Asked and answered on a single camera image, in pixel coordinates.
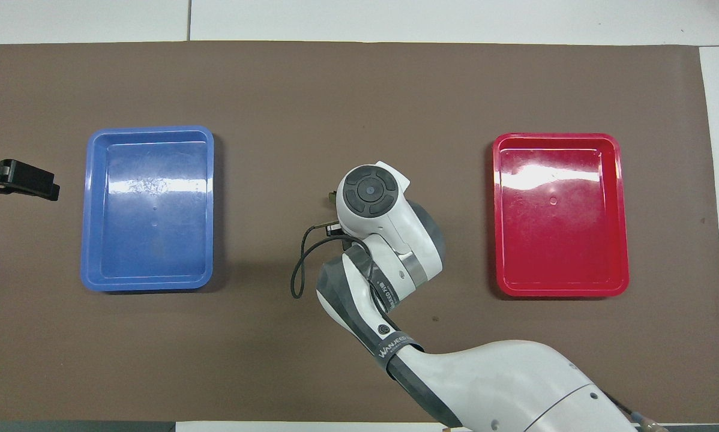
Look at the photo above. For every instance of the red plastic tray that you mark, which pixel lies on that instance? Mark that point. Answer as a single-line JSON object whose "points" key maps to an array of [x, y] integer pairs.
{"points": [[575, 252]]}

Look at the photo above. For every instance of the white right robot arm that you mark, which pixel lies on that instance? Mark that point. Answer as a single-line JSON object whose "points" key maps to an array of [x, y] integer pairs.
{"points": [[485, 384]]}

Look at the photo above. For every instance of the curved brake shoe white web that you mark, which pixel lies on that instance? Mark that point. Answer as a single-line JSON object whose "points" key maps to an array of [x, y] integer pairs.
{"points": [[331, 198]]}

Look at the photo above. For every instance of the brown table mat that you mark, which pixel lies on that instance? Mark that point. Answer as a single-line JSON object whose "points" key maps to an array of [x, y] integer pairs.
{"points": [[359, 90]]}

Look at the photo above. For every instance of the blue plastic tray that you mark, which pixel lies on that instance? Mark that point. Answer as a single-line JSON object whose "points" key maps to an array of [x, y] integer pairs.
{"points": [[155, 252]]}

